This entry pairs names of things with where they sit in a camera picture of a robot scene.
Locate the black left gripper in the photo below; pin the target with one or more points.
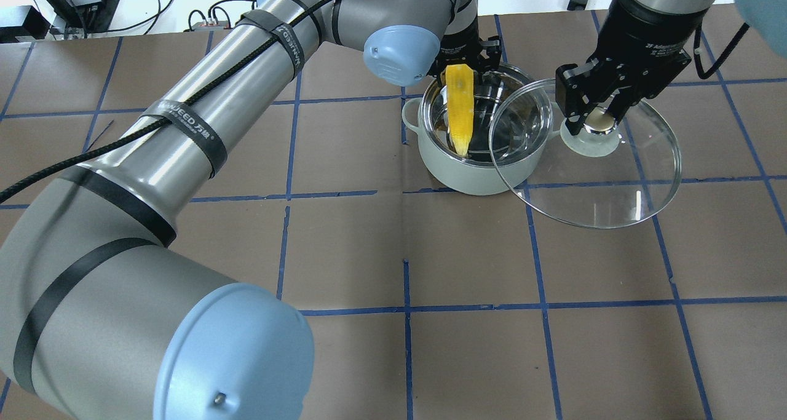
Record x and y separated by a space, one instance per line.
459 42

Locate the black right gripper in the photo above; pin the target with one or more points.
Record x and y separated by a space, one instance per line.
639 42

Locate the yellow corn cob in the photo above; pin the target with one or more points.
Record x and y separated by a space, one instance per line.
459 99

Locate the glass pot lid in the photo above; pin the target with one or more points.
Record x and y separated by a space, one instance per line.
608 176

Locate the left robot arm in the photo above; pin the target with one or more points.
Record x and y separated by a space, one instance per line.
100 318

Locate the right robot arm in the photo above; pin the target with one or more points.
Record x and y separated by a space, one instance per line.
766 16

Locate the pale green cooking pot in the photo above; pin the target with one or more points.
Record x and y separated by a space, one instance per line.
473 162

